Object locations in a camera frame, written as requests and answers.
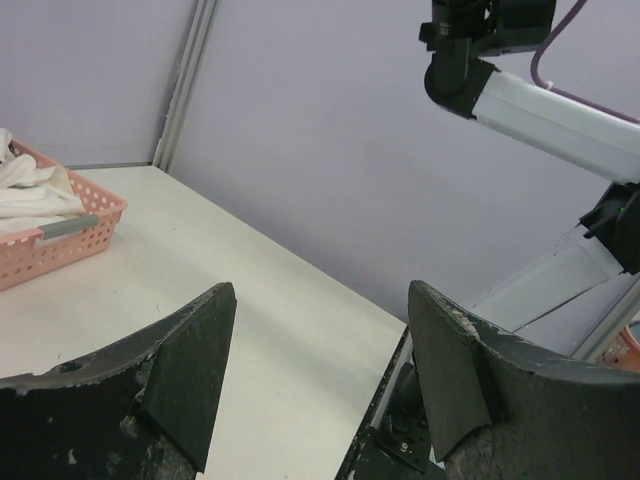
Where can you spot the white cloth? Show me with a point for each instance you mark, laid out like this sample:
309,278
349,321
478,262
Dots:
29,191

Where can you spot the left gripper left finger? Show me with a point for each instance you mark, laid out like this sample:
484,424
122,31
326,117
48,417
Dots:
143,407

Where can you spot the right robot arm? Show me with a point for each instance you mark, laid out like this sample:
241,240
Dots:
462,37

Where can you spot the pink plastic basket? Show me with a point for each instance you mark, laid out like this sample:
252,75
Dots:
32,247

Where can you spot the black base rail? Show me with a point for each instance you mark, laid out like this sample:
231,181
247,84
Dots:
392,440

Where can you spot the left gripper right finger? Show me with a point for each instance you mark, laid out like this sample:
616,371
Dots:
500,407

